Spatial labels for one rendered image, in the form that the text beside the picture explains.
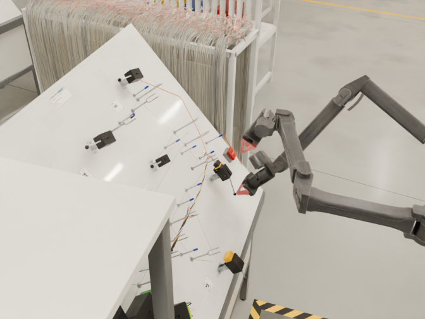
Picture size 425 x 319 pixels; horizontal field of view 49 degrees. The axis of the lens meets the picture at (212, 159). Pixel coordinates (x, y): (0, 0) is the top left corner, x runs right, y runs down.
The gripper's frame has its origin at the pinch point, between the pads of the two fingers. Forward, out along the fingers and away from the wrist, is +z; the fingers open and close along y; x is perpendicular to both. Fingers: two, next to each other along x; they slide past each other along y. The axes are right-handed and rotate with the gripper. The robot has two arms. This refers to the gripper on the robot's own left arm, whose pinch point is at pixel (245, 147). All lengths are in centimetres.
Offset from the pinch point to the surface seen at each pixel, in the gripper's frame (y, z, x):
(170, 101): -8.5, 7.6, -38.1
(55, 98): 44, -4, -62
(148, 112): 8.3, 6.3, -40.5
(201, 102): -57, 31, -33
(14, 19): -169, 142, -232
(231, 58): -54, -3, -30
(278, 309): -33, 106, 73
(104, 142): 48, -4, -40
